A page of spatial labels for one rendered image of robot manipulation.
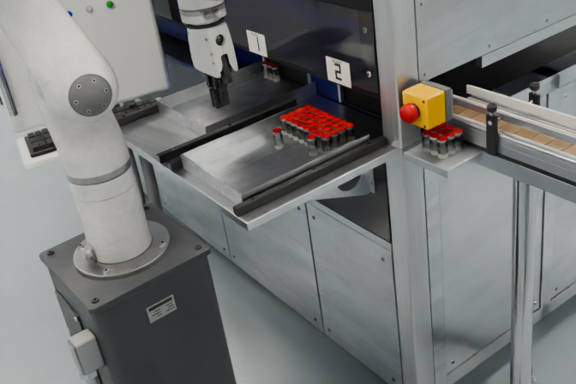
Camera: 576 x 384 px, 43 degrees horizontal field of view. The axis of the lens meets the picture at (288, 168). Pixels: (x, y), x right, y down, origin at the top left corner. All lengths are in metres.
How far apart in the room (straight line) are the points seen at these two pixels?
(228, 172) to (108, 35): 0.80
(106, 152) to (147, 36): 1.02
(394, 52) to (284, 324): 1.28
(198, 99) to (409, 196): 0.68
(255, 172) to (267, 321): 1.05
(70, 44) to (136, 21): 1.06
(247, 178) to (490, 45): 0.63
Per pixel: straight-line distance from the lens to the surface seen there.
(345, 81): 1.70
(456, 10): 1.66
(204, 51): 1.39
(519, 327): 1.88
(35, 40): 1.25
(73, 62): 1.24
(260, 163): 1.65
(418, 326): 1.94
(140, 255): 1.45
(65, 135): 1.38
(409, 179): 1.69
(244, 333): 2.56
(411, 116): 1.52
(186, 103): 2.05
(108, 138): 1.36
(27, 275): 3.19
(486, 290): 2.10
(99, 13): 2.27
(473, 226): 1.94
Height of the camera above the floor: 1.65
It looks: 28 degrees down
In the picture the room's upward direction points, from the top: 9 degrees counter-clockwise
